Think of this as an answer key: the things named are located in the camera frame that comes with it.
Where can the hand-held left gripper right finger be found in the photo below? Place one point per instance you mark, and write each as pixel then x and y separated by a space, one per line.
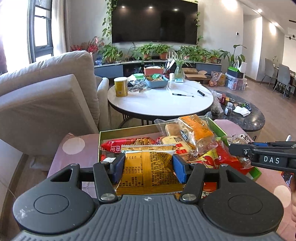
pixel 179 169

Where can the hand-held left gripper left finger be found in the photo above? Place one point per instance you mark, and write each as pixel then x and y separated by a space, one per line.
pixel 119 168

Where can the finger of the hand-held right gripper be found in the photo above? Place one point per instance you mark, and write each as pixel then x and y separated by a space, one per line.
pixel 239 150
pixel 260 144

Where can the clear biscuit packet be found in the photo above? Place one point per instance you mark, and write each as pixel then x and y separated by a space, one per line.
pixel 238 139

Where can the red yellow biscuit packet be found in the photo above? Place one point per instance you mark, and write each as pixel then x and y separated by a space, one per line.
pixel 219 157

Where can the red chip packet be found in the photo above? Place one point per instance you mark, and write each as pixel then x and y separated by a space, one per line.
pixel 108 147

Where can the green cardboard box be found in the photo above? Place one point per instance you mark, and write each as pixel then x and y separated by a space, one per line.
pixel 129 133

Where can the clear round bread packet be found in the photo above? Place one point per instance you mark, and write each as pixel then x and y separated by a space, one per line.
pixel 172 128

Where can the clear orange cake packet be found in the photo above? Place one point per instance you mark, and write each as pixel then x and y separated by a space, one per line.
pixel 196 129

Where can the dark oval coffee table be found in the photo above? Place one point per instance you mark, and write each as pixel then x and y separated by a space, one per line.
pixel 252 120

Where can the white spoon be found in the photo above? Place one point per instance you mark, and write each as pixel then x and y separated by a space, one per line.
pixel 288 138

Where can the white tissue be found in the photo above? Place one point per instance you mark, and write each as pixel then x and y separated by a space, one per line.
pixel 241 110

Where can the small glass jar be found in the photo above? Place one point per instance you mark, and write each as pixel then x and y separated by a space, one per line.
pixel 228 109

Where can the pink dotted tablecloth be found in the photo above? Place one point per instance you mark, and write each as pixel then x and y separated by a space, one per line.
pixel 76 160

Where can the clear bag with dark contents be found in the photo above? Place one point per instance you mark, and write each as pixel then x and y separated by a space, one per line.
pixel 216 104

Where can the clear storage box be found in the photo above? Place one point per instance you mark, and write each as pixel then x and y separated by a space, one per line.
pixel 235 84

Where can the black marker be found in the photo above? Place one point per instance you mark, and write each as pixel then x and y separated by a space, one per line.
pixel 200 93

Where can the round white table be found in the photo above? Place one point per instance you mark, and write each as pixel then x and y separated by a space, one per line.
pixel 161 102

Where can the grey dining chair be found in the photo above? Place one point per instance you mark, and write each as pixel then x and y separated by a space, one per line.
pixel 269 69
pixel 283 76

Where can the black pen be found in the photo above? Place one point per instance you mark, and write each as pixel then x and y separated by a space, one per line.
pixel 182 95

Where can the clear bag of fruit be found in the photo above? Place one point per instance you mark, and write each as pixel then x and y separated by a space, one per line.
pixel 215 80

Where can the green and black box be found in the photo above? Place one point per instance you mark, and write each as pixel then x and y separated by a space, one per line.
pixel 234 72

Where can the yellow canister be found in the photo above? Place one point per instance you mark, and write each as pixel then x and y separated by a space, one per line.
pixel 121 88

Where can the pile of small wrappers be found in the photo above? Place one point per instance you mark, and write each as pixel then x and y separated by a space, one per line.
pixel 136 87

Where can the blue basket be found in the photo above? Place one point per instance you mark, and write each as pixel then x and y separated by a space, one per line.
pixel 157 84

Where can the large leafy floor plant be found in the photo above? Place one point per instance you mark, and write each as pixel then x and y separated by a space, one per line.
pixel 233 56

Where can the small white bottle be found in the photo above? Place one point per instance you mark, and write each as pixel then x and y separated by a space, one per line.
pixel 172 77

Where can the brown cardboard box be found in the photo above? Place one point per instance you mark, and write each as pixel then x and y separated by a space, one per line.
pixel 192 70

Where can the green lidded container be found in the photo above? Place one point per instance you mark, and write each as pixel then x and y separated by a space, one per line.
pixel 138 76

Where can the glass vase with plant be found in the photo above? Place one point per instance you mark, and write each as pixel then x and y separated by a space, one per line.
pixel 178 73

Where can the grey television cabinet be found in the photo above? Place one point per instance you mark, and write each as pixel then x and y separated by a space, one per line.
pixel 108 70

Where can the beige sofa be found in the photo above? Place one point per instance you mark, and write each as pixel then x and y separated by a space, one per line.
pixel 46 99

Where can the orange box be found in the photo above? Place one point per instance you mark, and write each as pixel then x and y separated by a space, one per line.
pixel 152 70

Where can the row of potted plants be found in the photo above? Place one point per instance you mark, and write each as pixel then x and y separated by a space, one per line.
pixel 148 49

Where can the red flower decoration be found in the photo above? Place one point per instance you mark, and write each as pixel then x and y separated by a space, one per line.
pixel 92 47

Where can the black television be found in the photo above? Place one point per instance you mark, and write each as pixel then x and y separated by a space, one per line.
pixel 155 20

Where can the dark framed window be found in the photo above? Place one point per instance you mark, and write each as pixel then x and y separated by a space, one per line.
pixel 31 34

